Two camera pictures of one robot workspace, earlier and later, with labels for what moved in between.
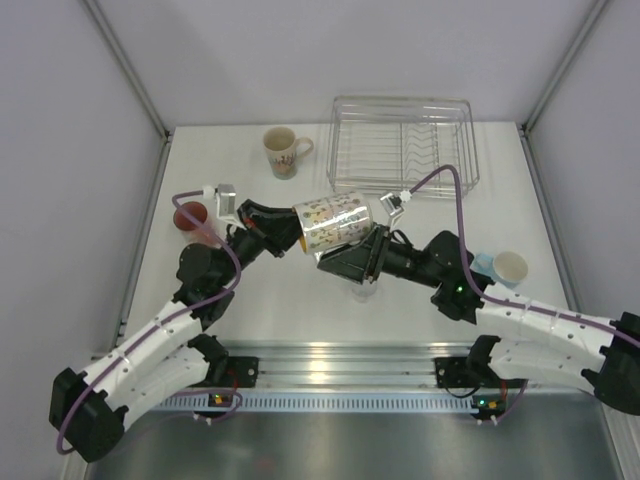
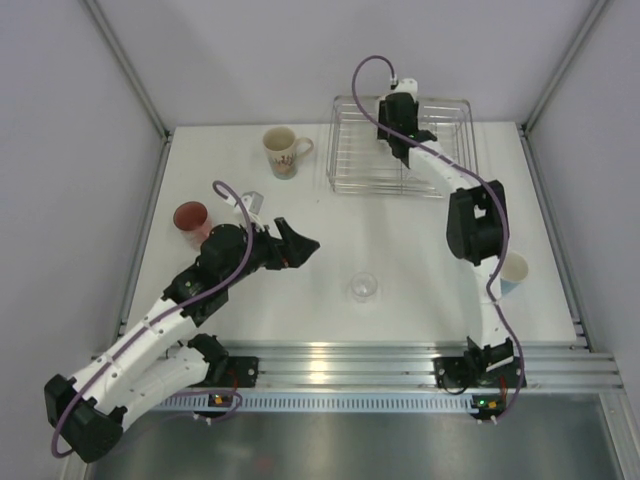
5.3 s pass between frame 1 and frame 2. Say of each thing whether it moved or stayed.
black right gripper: moved
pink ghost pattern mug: stayed
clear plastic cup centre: stayed
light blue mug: stayed
